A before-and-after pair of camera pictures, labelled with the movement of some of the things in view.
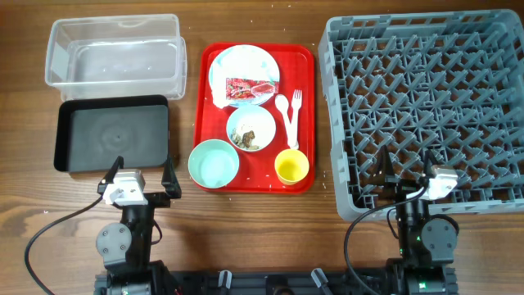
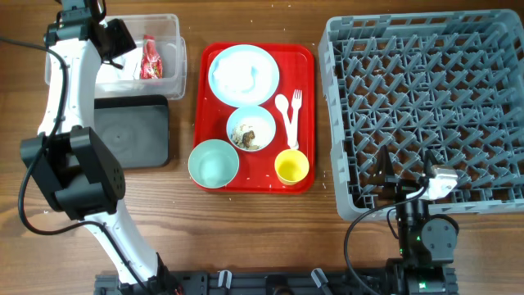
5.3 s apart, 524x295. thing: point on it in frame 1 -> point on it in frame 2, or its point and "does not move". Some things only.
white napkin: [223, 68] -> [131, 62]
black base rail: [269, 283] does not move
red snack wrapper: [248, 88] -> [151, 65]
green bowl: [214, 164] does not move
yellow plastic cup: [291, 166] does not move
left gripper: [160, 200] -> [125, 42]
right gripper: [399, 187] does not move
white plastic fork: [296, 102] does not move
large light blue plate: [241, 61] does not move
